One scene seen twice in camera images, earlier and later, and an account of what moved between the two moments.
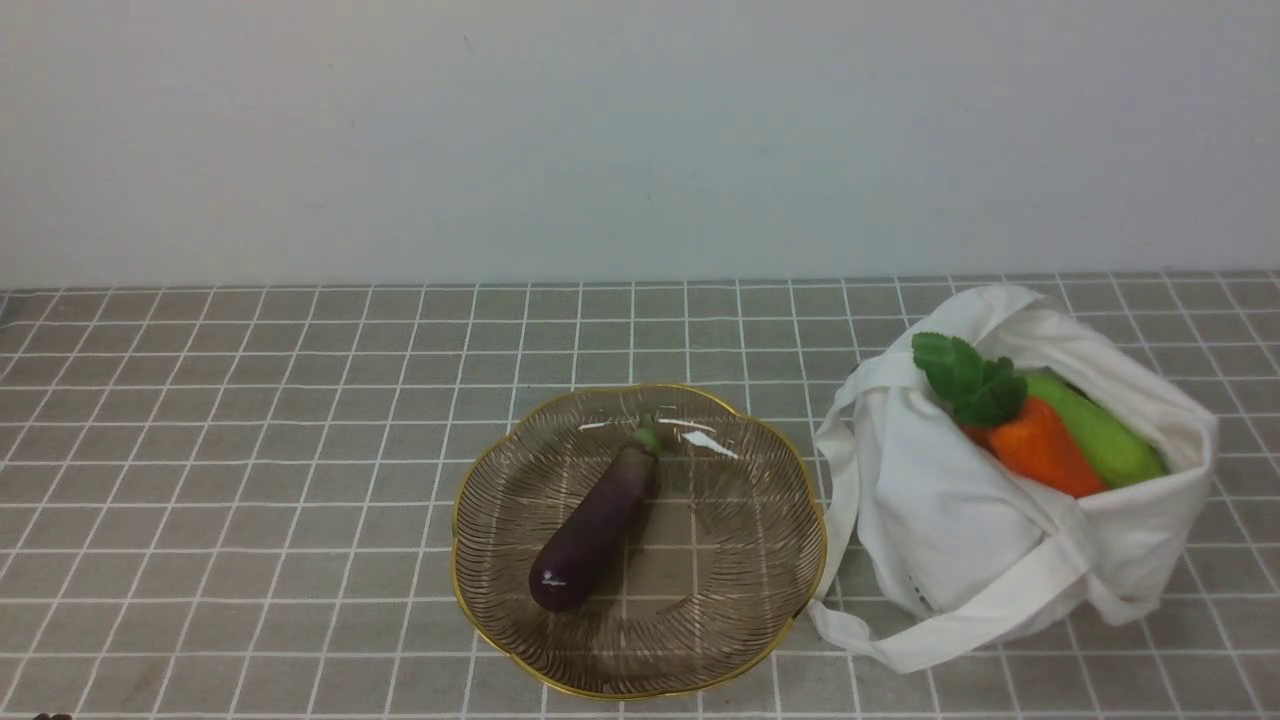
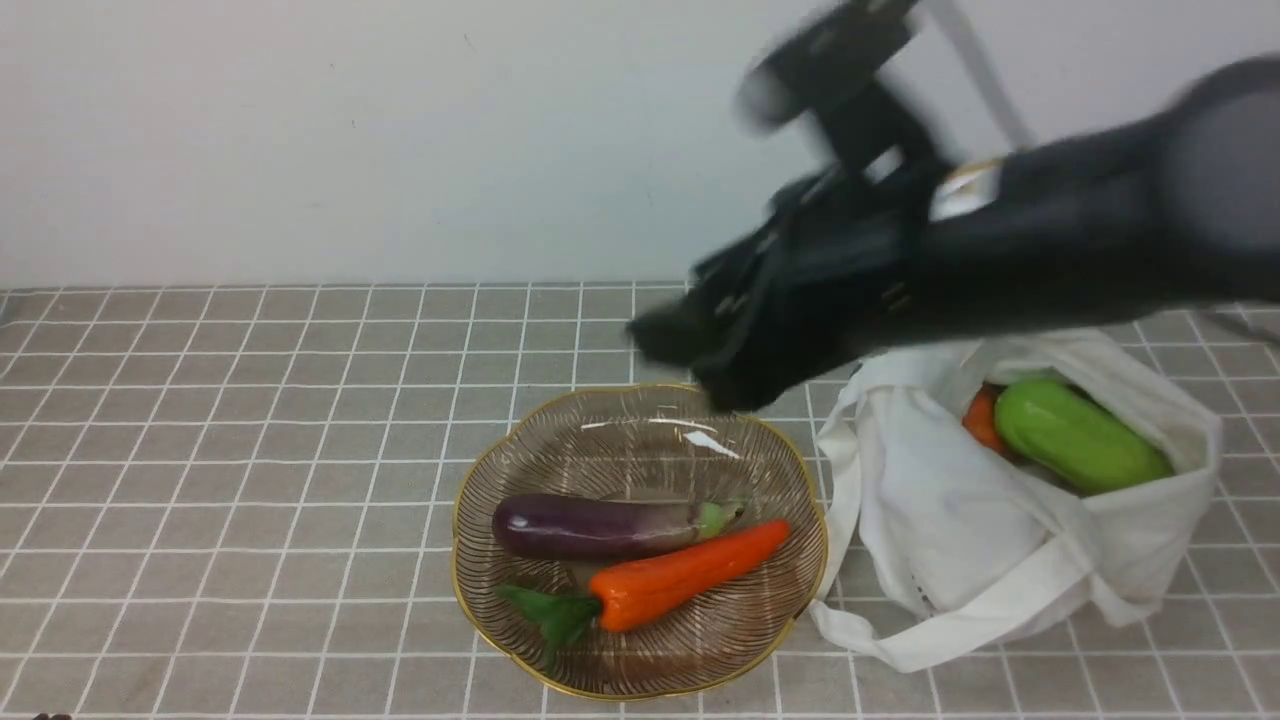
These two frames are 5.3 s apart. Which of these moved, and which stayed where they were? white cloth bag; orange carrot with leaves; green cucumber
Moved: orange carrot with leaves
Stayed: white cloth bag; green cucumber
